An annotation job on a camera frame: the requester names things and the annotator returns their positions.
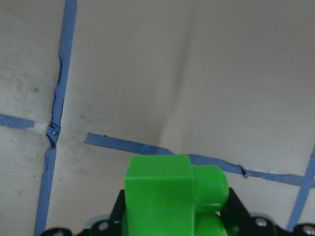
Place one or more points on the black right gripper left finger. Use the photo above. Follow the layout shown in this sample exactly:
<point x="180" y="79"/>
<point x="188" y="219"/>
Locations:
<point x="109" y="225"/>

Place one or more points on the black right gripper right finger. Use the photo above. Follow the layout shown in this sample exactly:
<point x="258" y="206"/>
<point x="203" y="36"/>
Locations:
<point x="237" y="220"/>

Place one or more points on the green toy block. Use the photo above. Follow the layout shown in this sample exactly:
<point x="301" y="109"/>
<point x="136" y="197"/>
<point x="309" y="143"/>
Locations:
<point x="168" y="196"/>

